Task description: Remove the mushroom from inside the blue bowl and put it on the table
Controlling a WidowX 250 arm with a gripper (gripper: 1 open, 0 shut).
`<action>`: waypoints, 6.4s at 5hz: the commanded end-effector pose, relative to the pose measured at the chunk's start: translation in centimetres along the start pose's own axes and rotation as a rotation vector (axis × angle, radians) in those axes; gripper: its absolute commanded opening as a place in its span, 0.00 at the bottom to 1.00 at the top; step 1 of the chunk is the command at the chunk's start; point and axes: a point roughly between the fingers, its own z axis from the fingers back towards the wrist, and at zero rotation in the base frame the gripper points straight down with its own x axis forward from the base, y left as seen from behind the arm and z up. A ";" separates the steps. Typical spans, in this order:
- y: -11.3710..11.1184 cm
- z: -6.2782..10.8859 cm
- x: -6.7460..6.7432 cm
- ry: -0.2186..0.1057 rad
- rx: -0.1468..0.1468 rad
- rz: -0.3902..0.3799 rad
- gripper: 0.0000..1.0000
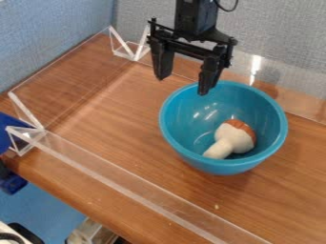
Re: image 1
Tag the clear box under table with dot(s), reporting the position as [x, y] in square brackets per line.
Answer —
[91, 233]

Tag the clear acrylic left barrier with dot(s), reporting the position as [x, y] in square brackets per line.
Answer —
[52, 91]

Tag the clear acrylic barrier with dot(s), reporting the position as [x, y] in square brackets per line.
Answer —
[52, 91]
[297, 88]
[99, 175]

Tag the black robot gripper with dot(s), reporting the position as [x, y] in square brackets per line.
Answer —
[195, 38]

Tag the clear acrylic back barrier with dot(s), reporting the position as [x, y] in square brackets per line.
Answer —
[297, 88]

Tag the clear acrylic front barrier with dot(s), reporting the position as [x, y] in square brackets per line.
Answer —
[99, 175]

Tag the blue plastic bowl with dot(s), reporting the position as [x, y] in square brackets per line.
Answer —
[190, 118]

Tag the white black object under table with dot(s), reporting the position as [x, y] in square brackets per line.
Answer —
[16, 234]

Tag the white brown toy mushroom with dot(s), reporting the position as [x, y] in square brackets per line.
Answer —
[234, 138]

